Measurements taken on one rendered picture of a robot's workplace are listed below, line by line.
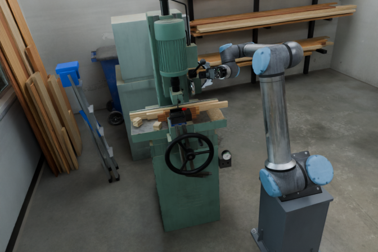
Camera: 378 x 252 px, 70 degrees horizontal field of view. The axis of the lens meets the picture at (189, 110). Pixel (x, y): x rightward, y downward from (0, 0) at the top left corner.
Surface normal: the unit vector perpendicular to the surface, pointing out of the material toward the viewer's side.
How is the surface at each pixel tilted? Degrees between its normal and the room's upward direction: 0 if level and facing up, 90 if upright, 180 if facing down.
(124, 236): 0
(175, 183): 90
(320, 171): 45
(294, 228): 90
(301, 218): 90
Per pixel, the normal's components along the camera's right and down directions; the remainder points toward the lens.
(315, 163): 0.18, -0.33
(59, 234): -0.07, -0.88
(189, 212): 0.20, 0.44
